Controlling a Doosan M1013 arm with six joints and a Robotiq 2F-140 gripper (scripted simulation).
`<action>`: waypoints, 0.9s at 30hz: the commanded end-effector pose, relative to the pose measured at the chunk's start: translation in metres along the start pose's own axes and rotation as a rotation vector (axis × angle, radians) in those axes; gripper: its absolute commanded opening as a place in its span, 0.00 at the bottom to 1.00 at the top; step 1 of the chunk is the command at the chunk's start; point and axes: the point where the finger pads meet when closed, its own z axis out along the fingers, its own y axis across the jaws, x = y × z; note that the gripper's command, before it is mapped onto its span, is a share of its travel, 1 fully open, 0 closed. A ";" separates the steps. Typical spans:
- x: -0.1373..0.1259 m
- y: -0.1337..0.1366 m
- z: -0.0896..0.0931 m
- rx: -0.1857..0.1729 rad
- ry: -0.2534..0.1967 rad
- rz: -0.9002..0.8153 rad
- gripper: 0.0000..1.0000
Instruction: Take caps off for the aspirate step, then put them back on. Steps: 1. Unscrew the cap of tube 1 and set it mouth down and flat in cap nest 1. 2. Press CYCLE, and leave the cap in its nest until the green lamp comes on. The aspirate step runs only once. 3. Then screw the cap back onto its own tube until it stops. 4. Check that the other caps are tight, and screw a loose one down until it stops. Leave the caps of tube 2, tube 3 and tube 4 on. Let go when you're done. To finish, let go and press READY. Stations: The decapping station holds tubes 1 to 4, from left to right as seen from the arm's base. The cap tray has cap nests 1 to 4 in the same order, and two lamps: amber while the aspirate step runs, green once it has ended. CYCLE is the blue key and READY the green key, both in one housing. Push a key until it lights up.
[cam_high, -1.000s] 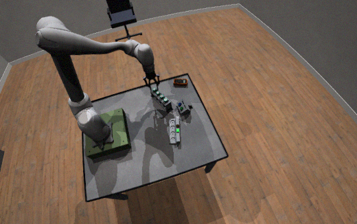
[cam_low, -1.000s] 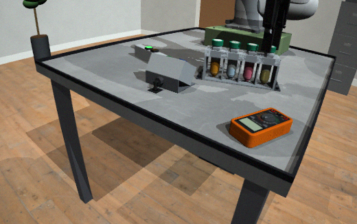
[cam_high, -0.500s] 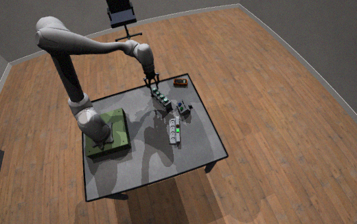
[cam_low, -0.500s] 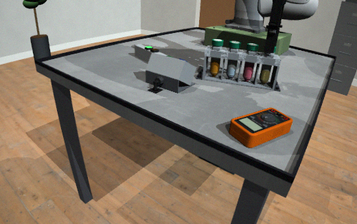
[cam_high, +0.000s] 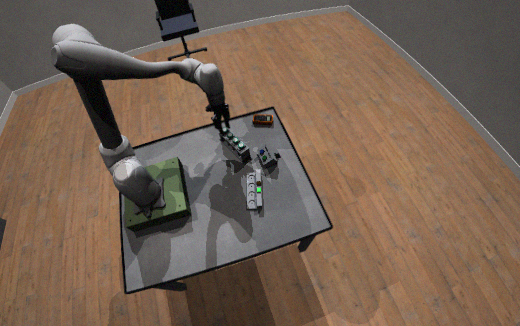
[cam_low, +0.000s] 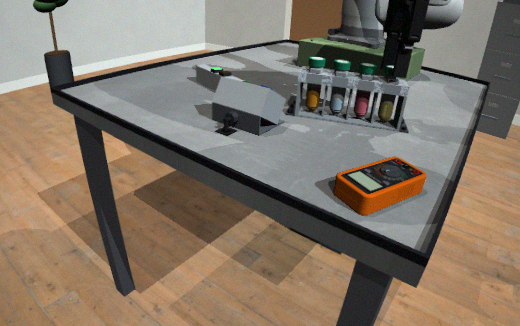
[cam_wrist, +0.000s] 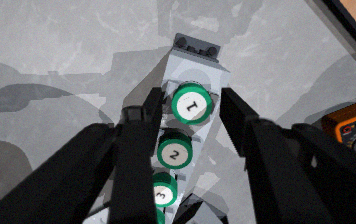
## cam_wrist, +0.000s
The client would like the orange digital multimeter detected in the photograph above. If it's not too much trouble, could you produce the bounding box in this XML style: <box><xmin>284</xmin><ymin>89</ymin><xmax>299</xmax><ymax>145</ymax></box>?
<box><xmin>321</xmin><ymin>103</ymin><xmax>356</xmax><ymax>151</ymax></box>

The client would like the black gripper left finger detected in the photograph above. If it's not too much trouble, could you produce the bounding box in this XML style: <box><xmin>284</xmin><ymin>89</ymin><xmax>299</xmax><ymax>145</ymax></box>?
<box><xmin>0</xmin><ymin>87</ymin><xmax>163</xmax><ymax>224</ymax></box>

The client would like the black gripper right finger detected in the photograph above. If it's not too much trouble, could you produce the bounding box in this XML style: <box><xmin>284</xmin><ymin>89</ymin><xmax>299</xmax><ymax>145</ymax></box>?
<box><xmin>219</xmin><ymin>87</ymin><xmax>356</xmax><ymax>224</ymax></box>

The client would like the black table edge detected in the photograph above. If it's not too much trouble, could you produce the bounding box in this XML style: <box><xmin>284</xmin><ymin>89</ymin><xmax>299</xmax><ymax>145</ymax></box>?
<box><xmin>322</xmin><ymin>0</ymin><xmax>356</xmax><ymax>41</ymax></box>

